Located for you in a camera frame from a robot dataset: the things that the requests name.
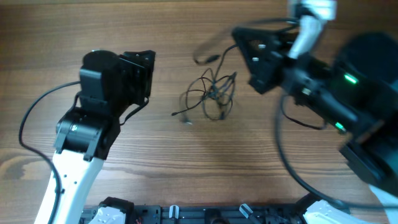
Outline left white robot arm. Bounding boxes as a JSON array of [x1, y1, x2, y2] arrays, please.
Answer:
[[35, 50, 155, 223]]

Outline thin black cable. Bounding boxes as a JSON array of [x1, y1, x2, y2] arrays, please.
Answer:
[[171, 67, 238, 125]]

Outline black mounting rail base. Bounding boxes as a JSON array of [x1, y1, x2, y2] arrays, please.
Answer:
[[79, 196, 352, 224]]

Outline black USB-A cable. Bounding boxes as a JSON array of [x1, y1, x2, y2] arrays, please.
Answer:
[[192, 43, 240, 78]]

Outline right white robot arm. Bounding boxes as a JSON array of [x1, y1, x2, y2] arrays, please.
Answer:
[[231, 1, 397, 223]]

